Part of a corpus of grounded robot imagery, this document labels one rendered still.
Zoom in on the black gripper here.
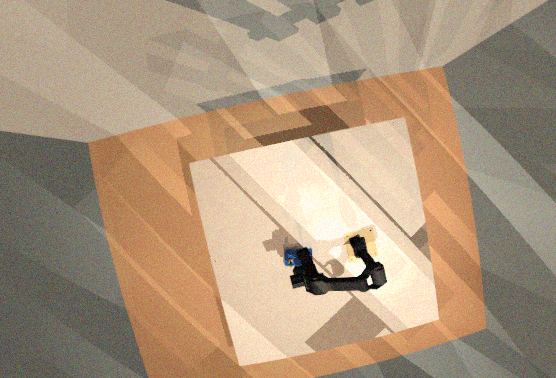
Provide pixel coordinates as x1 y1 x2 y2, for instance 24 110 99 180
296 247 316 274

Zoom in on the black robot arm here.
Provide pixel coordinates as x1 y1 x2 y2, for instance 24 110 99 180
290 234 387 295

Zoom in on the blue circuit board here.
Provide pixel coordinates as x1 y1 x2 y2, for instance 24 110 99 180
284 248 312 267

